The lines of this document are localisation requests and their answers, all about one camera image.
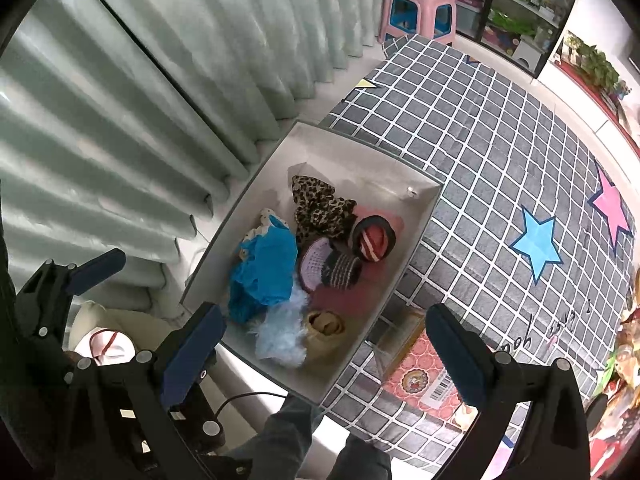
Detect beige cushion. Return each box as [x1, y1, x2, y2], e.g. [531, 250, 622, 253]
[67, 300, 188, 361]

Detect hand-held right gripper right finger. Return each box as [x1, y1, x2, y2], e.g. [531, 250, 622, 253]
[426, 303, 592, 480]

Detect grey checked star blanket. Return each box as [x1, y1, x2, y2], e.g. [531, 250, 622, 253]
[320, 32, 640, 466]

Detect green potted plant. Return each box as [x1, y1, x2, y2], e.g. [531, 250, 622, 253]
[567, 32, 623, 93]

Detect pink plastic stool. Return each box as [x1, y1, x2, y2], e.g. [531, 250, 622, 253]
[377, 0, 458, 48]

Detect beige scrunchie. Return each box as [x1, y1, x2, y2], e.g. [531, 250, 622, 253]
[302, 310, 347, 366]

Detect red cabinet runner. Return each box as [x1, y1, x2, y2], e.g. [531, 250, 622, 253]
[555, 57, 640, 146]

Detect pile of assorted packets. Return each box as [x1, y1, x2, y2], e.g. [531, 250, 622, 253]
[607, 305, 640, 396]

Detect person's leg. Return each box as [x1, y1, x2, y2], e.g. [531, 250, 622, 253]
[335, 432, 393, 480]
[230, 395, 326, 480]

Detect black cable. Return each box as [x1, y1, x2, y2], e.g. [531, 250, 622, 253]
[214, 391, 288, 418]

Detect light blue fluffy scrunchie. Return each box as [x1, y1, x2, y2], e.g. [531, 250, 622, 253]
[247, 285, 311, 368]

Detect white item with red lines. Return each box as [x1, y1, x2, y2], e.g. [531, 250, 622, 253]
[87, 327, 137, 368]

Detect leopard print scrunchie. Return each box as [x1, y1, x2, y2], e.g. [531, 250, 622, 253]
[291, 175, 358, 243]

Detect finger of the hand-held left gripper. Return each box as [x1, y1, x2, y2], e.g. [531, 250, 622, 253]
[167, 382, 227, 456]
[15, 248, 127, 346]

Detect dark striped knit scrunchie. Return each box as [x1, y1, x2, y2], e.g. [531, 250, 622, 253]
[320, 250, 365, 290]

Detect purple knit scrunchie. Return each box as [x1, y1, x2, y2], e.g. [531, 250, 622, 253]
[297, 235, 335, 293]

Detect pale green curtain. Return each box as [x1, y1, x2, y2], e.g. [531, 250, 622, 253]
[0, 0, 396, 311]

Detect long white low cabinet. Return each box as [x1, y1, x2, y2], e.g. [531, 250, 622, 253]
[537, 0, 640, 171]

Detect small white stool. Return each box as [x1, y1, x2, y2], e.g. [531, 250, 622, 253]
[512, 37, 543, 71]

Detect white rectangular box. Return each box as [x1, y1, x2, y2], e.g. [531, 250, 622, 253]
[180, 121, 443, 406]

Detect person's right leg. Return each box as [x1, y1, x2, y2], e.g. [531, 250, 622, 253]
[335, 432, 393, 480]

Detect white dotted satin scrunchie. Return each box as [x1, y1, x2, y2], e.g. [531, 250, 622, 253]
[240, 208, 288, 261]

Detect person's left leg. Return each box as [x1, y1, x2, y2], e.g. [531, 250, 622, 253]
[230, 395, 326, 480]

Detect pink patterned cardboard box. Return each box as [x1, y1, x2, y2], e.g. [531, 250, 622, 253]
[367, 307, 483, 433]

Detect black framed glass cabinet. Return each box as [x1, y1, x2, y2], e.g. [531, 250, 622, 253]
[452, 0, 583, 78]

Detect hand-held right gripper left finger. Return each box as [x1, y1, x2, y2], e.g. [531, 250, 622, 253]
[54, 302, 227, 480]

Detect red striped sock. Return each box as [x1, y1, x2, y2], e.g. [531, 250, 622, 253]
[348, 215, 397, 264]

